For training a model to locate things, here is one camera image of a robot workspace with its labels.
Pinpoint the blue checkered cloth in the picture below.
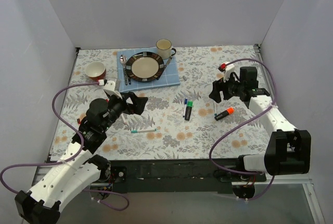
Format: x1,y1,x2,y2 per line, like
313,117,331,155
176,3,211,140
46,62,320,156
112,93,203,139
117,47,181,92

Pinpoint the aluminium frame rail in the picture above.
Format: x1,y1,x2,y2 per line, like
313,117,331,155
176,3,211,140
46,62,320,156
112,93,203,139
32,167,325,223

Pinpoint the floral tablecloth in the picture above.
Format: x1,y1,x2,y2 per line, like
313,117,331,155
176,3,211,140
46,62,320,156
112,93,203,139
49,45,290,161

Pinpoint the orange black highlighter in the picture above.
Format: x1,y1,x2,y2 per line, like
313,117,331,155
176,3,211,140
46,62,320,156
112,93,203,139
214,107,234,121

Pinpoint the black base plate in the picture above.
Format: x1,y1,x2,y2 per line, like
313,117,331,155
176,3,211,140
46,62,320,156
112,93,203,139
93,159,252,194

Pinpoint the cream enamel mug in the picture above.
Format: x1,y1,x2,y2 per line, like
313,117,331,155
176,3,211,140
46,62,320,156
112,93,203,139
156,39,176,60

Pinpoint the green capped black highlighter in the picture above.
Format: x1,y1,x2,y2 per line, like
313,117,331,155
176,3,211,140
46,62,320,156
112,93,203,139
185,101,193,121

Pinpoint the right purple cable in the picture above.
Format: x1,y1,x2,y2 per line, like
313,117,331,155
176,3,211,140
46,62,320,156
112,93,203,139
209,59,278,202

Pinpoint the metal knife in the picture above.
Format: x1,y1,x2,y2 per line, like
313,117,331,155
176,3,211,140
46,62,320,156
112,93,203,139
165,56,173,66

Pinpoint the dark rimmed plate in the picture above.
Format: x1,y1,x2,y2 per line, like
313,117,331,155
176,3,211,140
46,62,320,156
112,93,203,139
126,52,165,82

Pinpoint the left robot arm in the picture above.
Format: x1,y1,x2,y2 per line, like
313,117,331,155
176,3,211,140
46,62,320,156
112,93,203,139
15,92,148,223

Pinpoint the red bowl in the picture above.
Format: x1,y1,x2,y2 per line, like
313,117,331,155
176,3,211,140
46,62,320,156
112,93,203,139
85,61,106,81

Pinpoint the teal capped white pen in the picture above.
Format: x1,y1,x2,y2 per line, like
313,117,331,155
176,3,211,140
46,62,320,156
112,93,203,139
131,128,157,133

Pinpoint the metal spoon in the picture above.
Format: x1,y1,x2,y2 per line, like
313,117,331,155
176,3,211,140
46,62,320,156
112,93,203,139
120,55,131,85

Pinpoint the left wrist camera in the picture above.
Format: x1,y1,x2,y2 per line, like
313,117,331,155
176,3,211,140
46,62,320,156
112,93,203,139
98,78,122,99

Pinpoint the blue capped white pen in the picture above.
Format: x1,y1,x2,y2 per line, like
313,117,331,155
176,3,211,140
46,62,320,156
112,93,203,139
183,98,188,118

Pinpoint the purple cable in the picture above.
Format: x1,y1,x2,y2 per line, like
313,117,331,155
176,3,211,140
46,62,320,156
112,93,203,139
0,79,130,211
209,59,278,202

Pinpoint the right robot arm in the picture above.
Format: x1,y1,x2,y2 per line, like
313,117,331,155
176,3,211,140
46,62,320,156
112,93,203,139
209,64,311,181

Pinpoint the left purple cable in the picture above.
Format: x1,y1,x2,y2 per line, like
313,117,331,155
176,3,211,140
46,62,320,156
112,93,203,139
0,79,130,211

